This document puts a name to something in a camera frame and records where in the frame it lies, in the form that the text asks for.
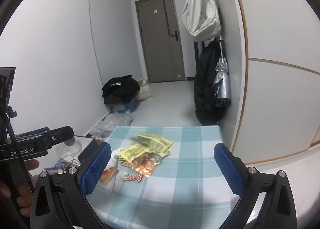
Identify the red white checked wrapper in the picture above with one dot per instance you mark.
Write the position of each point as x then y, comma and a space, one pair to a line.
132, 177

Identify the yellow red snack wrapper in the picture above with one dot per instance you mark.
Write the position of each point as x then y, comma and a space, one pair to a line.
135, 154

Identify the black jacket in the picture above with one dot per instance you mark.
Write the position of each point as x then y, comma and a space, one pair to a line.
205, 88

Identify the grey plastic bag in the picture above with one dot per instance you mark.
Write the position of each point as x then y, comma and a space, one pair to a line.
112, 122

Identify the blue white cardboard box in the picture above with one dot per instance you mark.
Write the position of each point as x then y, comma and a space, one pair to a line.
130, 107

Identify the silver folded umbrella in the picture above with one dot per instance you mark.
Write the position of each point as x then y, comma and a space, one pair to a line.
222, 83

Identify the black clothes pile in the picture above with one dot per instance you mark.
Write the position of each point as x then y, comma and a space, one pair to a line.
120, 88

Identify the grey cup with sticks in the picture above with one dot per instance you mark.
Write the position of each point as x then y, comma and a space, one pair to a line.
70, 141

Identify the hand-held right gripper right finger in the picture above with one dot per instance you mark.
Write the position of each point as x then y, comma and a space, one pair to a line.
227, 166

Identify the beige cloth bag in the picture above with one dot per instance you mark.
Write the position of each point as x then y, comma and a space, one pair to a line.
146, 92

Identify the white plastic jar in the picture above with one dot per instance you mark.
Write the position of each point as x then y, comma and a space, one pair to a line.
74, 149

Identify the grey brown door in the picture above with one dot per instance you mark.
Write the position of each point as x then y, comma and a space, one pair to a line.
157, 43

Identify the navy white low cabinet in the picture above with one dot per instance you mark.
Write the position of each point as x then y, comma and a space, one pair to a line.
87, 151

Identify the white tote bag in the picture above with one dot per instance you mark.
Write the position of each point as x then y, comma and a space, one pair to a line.
200, 18

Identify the person's left hand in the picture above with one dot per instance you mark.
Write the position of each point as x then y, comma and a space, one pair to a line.
23, 204

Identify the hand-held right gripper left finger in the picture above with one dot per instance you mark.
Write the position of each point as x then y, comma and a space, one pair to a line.
97, 166

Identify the teal checked tablecloth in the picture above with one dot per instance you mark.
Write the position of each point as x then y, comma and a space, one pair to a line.
187, 169

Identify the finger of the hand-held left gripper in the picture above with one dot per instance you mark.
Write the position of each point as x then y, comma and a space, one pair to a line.
60, 134
37, 131

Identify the white wardrobe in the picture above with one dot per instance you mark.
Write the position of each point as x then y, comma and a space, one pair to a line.
275, 94

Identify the gold foil packet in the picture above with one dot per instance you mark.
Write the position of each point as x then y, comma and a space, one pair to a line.
108, 175

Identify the yellow clear snack wrapper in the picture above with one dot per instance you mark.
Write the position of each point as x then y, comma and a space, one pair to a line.
155, 144

